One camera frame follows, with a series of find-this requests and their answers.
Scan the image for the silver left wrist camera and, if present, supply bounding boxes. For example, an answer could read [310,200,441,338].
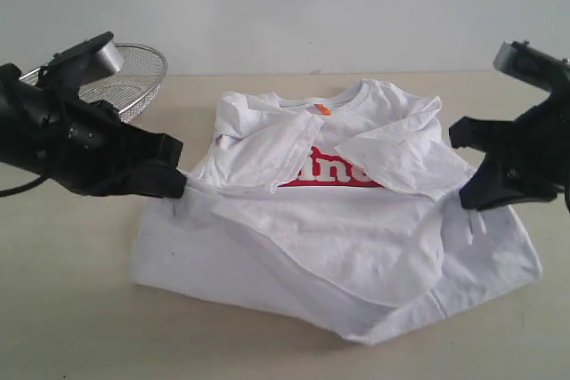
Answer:
[36,31,125,94]

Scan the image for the orange paper tag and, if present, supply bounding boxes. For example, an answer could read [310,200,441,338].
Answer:
[314,104,331,116]

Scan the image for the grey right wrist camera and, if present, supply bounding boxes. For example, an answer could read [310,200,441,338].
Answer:
[493,41,569,93]

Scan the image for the metal wire mesh basket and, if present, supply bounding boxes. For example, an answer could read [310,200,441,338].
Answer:
[1,43,167,126]

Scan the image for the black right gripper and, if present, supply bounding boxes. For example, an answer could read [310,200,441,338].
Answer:
[448,93,569,211]

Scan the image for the white t-shirt red Chinese logo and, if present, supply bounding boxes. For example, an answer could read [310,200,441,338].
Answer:
[131,79,542,344]

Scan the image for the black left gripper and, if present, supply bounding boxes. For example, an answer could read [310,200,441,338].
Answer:
[1,82,187,198]

